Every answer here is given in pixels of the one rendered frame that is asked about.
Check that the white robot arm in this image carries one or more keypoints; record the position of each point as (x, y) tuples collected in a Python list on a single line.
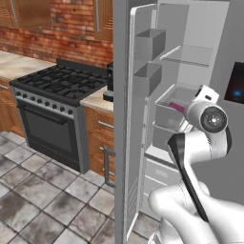
[(193, 209)]

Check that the grey fridge door with white lining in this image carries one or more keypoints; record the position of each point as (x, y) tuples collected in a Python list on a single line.
[(120, 95)]

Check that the grey door bin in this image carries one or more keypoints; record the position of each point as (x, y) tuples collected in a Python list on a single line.
[(149, 44), (147, 79)]

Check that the grey fridge door with dispenser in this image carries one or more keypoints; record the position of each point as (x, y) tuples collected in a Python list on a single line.
[(228, 38)]

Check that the wooden base cabinet with drawers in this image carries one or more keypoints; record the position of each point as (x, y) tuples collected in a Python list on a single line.
[(98, 143)]

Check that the clear fridge drawer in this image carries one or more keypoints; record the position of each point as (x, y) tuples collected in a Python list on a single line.
[(168, 116), (162, 136)]

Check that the black coffee machine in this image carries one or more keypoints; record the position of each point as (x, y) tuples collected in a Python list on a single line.
[(110, 79)]

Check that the pink object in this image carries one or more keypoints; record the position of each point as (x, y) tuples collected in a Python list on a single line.
[(176, 106)]

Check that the black and grey stove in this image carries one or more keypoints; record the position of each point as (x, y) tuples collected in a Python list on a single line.
[(50, 120)]

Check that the white fridge bottom drawer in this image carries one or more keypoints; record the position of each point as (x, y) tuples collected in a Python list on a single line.
[(158, 184)]

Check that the glass fridge shelf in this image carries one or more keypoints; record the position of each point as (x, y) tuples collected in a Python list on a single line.
[(190, 55)]

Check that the black dispenser panel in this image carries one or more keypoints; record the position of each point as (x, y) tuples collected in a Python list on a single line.
[(235, 83)]

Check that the grey fridge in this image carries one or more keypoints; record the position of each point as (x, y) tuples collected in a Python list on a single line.
[(203, 31)]

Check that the wooden wall cupboard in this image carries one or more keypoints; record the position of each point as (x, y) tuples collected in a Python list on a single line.
[(25, 12), (105, 19)]

